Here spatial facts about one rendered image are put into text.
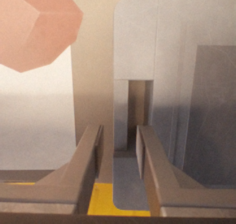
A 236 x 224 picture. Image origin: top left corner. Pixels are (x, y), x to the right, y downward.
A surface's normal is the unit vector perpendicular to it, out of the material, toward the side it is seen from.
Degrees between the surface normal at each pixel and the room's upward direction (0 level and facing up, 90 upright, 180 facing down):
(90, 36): 0
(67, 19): 42
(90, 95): 0
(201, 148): 0
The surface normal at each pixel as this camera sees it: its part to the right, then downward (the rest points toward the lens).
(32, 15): -0.11, 0.41
